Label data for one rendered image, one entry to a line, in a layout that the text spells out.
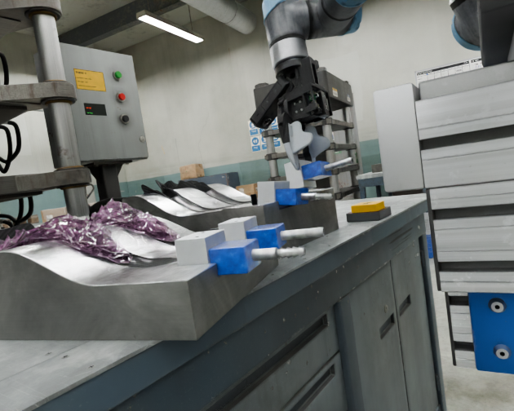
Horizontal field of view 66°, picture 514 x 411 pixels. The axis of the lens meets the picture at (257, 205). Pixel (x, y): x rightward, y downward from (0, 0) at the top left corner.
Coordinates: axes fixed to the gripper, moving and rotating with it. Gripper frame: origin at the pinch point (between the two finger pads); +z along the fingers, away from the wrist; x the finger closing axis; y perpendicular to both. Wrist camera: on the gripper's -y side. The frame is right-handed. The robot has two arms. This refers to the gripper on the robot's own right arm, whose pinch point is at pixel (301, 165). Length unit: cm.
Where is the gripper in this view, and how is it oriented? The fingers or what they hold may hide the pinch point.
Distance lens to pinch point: 79.1
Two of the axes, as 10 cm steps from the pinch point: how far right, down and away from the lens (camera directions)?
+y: 7.7, -2.1, -6.0
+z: 1.7, 9.8, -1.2
